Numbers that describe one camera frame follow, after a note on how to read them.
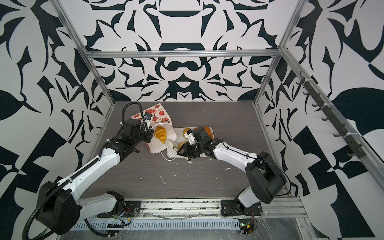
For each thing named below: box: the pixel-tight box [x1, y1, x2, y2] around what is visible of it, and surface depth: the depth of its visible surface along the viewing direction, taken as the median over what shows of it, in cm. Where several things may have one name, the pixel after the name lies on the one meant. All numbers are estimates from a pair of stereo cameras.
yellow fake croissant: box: [154, 125, 167, 144], surface depth 96 cm
